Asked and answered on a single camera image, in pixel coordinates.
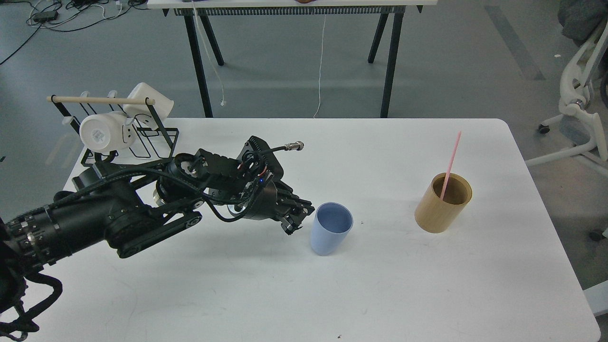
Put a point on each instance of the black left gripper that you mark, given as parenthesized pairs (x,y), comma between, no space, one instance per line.
(265,196)

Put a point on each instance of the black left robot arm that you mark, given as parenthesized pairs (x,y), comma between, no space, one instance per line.
(133,207)

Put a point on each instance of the bamboo cylinder holder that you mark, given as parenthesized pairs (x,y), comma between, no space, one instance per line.
(437,210)

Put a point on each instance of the black wire cup rack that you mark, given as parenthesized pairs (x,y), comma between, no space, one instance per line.
(153,139)

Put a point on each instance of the white background table black legs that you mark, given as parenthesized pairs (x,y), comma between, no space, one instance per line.
(286,27)

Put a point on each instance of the blue plastic cup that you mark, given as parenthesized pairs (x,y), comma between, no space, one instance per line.
(331,225)

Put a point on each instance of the white mug lying on rack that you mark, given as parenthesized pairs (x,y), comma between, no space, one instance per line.
(104,133)

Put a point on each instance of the pink chopstick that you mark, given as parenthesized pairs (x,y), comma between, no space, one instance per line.
(450,165)

